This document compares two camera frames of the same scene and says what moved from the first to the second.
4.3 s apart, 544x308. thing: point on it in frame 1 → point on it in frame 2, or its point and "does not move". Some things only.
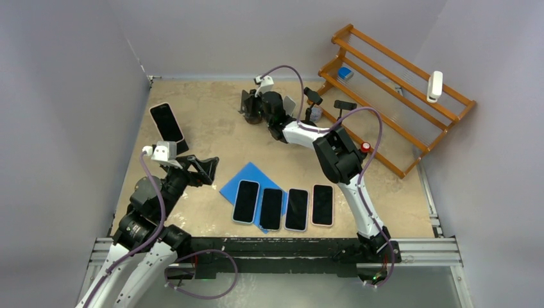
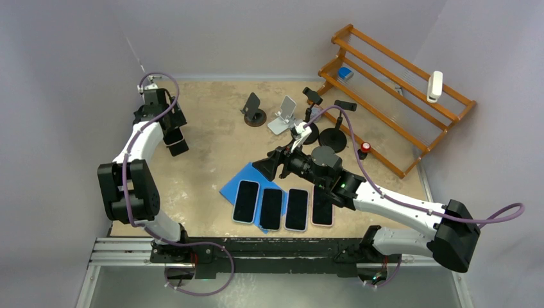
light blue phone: x=246 y=200 does not move
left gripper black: x=206 y=167 → x=175 y=119
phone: x=296 y=215 does not move
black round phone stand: x=314 y=98 does not move
